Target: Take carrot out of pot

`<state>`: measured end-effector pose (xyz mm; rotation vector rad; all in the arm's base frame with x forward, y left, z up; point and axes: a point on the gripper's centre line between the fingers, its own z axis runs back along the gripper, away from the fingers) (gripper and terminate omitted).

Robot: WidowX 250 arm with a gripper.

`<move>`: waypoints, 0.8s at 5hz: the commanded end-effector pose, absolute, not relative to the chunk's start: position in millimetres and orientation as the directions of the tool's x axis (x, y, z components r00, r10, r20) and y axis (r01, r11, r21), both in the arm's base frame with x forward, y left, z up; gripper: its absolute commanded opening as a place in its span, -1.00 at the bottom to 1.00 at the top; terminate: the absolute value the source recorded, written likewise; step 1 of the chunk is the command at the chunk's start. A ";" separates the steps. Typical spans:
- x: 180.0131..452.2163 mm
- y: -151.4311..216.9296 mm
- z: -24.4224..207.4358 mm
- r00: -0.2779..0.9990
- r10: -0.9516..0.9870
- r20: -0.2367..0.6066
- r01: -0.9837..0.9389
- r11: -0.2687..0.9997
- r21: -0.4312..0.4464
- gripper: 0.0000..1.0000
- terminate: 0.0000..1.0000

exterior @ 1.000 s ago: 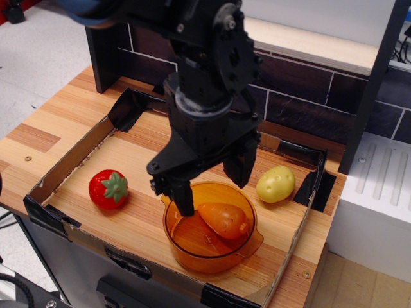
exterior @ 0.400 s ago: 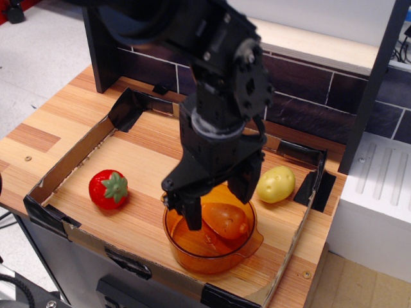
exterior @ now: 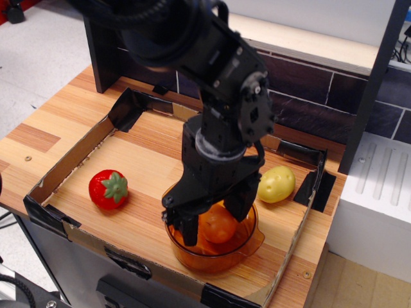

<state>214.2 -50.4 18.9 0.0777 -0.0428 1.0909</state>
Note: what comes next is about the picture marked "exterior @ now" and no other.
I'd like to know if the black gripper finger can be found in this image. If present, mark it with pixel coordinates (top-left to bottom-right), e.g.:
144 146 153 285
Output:
175 215 198 246
223 179 259 222

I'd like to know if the white ribbed sink unit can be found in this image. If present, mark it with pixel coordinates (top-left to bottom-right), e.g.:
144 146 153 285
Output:
327 133 410 282

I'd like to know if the dark tile backsplash panel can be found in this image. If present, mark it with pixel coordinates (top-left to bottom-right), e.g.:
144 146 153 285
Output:
83 15 411 145

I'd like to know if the yellow toy potato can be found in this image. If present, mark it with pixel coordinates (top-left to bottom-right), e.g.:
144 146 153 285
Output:
257 166 296 203

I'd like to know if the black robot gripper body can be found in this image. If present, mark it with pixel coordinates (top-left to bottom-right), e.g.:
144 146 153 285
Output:
160 141 266 230

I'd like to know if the orange toy carrot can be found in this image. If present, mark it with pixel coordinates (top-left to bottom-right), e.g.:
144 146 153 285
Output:
199 204 238 244

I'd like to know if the orange transparent plastic pot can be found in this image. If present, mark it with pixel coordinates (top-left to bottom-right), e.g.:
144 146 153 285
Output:
166 206 265 273

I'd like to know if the black vertical post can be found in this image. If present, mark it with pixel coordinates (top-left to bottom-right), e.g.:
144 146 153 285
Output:
338 0 410 175

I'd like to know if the taped cardboard fence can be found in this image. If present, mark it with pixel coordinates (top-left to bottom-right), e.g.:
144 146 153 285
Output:
24 89 335 307

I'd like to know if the red toy strawberry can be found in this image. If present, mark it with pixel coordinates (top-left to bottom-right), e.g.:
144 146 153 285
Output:
88 169 128 210

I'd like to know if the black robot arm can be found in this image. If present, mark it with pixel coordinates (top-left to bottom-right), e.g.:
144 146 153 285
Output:
73 1 275 246

